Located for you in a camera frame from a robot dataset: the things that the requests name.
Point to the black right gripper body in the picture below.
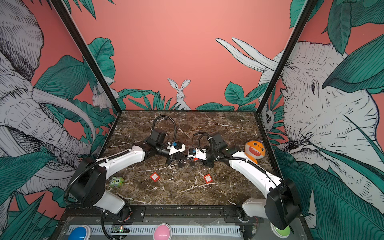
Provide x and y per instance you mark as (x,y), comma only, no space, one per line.
(211,156)

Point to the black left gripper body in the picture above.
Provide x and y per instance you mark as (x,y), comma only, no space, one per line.
(171,159)

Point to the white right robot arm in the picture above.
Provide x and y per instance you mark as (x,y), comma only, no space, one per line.
(282,203)

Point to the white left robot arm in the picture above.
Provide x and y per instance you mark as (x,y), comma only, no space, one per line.
(87,186)

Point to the orange shark plush toy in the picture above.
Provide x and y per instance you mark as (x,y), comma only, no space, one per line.
(255,150)

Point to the pink push button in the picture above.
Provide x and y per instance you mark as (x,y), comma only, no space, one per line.
(163,232)

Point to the green push button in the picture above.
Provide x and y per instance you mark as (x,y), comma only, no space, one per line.
(283,234)

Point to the blue push button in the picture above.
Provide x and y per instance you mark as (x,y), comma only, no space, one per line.
(80,233)

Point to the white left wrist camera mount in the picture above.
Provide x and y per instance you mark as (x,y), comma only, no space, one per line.
(176,147)

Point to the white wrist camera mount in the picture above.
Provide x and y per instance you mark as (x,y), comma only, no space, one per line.
(196,153)
(176,147)

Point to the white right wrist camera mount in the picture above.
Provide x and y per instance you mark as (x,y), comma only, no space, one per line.
(196,153)

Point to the white slotted cable duct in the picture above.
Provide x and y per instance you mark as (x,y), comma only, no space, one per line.
(177,230)

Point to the black corner frame post right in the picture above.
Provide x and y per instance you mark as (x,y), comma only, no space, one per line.
(302,21)

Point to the black corner frame post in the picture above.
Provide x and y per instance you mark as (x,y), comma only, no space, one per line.
(66,18)
(302,21)

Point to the black corner frame post left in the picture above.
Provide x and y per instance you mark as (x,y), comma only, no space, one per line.
(66,18)

